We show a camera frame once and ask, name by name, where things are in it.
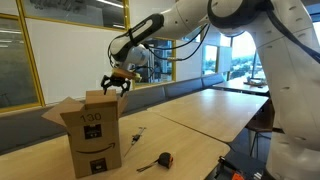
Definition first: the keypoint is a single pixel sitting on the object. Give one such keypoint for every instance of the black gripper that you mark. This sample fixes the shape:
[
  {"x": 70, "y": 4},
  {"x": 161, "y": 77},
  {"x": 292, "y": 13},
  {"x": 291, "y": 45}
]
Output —
[{"x": 117, "y": 81}]

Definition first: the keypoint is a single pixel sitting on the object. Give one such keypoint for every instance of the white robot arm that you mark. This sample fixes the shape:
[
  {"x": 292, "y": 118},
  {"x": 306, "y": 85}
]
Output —
[{"x": 293, "y": 100}]

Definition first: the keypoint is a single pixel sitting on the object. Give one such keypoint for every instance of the brown cardboard shipping box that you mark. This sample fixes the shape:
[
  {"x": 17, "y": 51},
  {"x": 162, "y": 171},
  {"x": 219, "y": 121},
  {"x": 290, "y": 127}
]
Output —
[{"x": 95, "y": 143}]

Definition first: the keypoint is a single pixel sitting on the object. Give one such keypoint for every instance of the grey upholstered bench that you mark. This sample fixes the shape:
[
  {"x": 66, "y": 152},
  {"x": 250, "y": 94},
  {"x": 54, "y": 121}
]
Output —
[{"x": 180, "y": 88}]

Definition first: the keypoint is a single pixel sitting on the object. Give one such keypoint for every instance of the black orange tool case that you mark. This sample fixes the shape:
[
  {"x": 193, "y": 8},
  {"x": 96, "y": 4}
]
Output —
[{"x": 240, "y": 166}]

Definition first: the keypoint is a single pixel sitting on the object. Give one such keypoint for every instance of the brown chair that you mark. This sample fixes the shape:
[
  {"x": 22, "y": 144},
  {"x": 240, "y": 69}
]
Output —
[{"x": 263, "y": 123}]

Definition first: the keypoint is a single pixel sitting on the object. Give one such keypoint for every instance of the gold wrist camera bar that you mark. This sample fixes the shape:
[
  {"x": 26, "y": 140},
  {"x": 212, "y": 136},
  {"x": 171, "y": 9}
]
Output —
[{"x": 123, "y": 73}]

